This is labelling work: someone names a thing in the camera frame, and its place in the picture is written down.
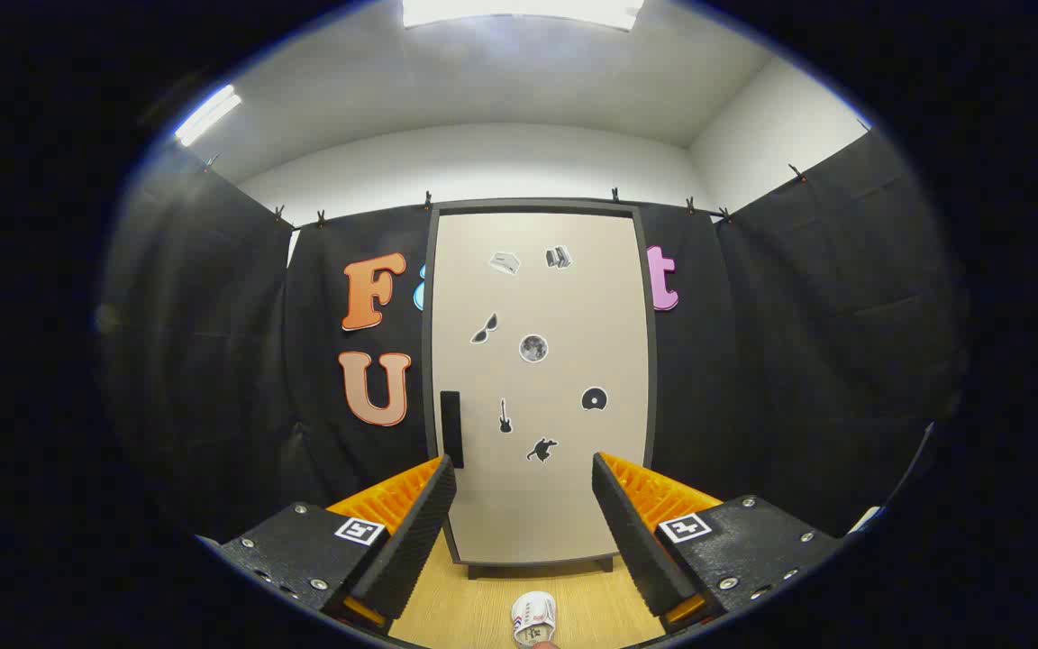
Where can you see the wide ceiling light panel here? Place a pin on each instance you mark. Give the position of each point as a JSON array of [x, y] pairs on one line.
[[519, 11]]

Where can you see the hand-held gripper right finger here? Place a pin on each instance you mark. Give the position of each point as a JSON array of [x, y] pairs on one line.
[[627, 532]]

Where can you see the white shoe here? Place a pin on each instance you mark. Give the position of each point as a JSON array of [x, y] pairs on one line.
[[532, 613]]

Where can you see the dark grey shoe cabinet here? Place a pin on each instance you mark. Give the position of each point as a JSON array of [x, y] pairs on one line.
[[430, 342]]

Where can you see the beige shoe cabinet door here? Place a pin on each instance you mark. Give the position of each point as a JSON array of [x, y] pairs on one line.
[[573, 306]]

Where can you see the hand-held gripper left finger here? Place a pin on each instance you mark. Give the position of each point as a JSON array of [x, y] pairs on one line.
[[420, 532]]

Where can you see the narrow ceiling light strip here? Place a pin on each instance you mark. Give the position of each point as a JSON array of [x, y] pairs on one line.
[[208, 115]]

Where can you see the black backdrop cloth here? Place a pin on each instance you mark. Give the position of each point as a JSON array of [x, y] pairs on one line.
[[213, 361]]

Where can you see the row of black cloth clips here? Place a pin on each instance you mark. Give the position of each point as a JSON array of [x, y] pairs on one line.
[[689, 206]]

